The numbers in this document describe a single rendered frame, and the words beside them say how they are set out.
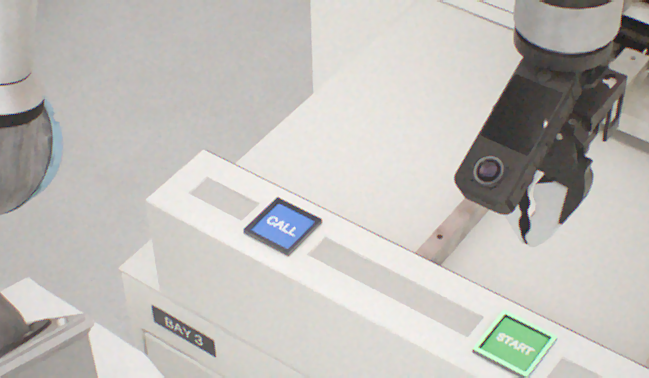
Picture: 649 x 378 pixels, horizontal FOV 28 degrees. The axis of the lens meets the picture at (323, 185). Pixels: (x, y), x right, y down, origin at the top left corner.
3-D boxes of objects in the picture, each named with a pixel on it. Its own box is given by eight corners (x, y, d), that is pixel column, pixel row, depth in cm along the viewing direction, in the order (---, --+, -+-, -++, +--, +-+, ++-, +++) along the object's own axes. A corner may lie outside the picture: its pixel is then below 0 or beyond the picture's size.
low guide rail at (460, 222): (590, 73, 165) (593, 55, 163) (604, 79, 164) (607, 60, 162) (371, 318, 136) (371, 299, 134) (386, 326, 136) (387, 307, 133)
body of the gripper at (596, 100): (621, 134, 102) (644, 10, 93) (569, 197, 97) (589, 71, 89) (535, 99, 105) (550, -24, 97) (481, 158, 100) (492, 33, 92)
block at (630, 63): (622, 65, 157) (625, 45, 155) (647, 75, 155) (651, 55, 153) (592, 100, 152) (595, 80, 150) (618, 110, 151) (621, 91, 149)
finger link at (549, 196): (588, 225, 107) (603, 143, 101) (554, 268, 104) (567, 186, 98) (555, 210, 109) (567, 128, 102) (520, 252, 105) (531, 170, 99)
